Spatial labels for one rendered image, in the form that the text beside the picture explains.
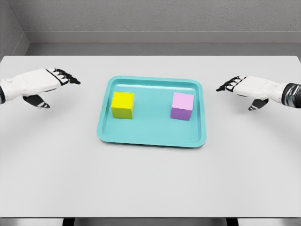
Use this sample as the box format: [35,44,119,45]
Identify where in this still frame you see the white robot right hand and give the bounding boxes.
[216,75,277,112]

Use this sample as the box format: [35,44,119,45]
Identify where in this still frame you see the yellow cube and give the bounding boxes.
[111,91,135,120]

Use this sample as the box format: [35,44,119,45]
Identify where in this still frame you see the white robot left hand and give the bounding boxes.
[14,68,81,110]

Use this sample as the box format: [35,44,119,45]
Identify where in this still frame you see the pink purple cube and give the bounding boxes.
[170,92,195,121]

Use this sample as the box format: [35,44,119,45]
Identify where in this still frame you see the teal rectangular tray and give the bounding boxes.
[96,75,208,148]

